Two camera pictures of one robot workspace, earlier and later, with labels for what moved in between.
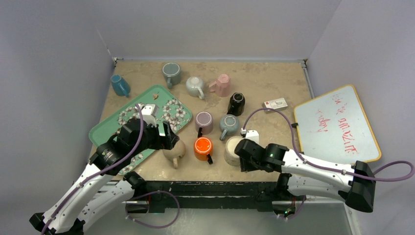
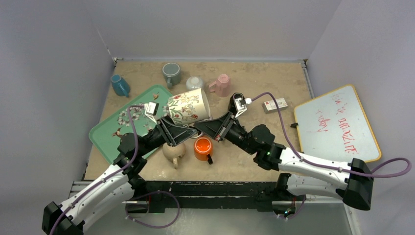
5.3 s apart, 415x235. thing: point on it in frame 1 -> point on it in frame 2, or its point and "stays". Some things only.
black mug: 236,104 stays
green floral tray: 168,109 stays
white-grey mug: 194,86 stays
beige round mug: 177,151 stays
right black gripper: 244,158 -> 225,126
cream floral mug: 230,157 -> 189,107
